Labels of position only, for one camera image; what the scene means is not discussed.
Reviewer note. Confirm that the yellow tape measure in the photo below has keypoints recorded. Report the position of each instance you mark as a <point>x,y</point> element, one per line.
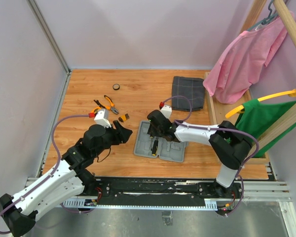
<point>96,110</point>

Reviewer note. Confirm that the orange black pliers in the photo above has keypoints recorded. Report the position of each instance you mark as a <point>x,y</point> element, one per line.
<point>111,107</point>

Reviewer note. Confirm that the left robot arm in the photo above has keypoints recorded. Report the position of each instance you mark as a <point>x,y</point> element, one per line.
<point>67,178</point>

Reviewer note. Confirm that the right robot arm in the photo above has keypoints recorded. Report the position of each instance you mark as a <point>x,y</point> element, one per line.
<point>231,145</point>

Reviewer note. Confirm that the dark grey checked cloth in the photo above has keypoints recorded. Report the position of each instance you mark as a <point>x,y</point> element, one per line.
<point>190,88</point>

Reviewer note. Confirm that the green shirt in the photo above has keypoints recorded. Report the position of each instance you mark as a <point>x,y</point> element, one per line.
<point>258,117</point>

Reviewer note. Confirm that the wooden clothes rack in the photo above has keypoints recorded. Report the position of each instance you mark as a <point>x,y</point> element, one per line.
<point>286,120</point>

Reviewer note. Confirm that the yellow clothes hanger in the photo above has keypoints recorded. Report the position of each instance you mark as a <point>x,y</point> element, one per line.
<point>239,109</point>

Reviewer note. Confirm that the grey plastic tool case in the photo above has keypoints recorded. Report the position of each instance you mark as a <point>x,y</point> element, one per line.
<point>169,151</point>

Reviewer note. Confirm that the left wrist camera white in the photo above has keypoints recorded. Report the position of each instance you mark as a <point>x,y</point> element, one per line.
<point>101,118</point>

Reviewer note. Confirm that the flathead screwdriver black yellow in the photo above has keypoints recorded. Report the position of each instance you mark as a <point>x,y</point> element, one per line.
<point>154,145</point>

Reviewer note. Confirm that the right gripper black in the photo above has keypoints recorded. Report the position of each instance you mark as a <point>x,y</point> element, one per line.
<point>151,131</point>

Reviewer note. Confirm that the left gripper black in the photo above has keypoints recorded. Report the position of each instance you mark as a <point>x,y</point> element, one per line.
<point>121,135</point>

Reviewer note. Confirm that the hex key set orange holder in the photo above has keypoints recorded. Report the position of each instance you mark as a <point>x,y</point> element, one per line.
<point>123,118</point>

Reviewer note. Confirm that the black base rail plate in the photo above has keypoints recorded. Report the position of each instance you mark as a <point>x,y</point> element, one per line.
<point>153,192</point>

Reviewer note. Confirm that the pink shirt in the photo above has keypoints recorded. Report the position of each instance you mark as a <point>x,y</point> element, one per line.
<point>241,63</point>

